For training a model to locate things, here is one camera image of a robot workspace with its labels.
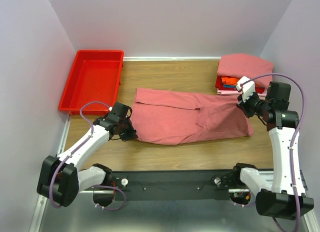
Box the pink t-shirt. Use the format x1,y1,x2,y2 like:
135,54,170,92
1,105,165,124
131,88,254,145

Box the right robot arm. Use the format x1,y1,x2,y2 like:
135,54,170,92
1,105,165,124
230,77,314,220

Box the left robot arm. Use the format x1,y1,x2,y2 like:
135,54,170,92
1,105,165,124
36,102,138,209

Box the folded pink shirt on stack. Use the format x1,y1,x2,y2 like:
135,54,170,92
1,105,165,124
217,53,274,79

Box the folded bottom red shirt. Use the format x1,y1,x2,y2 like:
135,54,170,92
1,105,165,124
256,88,268,98

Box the folded red shirt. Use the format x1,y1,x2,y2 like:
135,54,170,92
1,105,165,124
256,88,268,98
215,76,226,90

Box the folded blue shirt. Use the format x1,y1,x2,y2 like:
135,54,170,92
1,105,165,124
223,85,236,89

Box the folded orange shirt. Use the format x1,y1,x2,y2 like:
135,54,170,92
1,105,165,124
221,76,262,89

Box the folded light pink shirt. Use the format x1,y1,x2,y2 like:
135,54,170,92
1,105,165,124
217,89,240,96

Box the red plastic bin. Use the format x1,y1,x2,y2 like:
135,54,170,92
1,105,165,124
58,50,124,115

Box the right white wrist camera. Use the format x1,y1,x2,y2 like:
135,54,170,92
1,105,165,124
235,76,256,102

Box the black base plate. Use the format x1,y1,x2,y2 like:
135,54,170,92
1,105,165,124
112,170,231,201

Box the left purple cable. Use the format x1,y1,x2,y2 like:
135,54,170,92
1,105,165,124
48,101,127,211

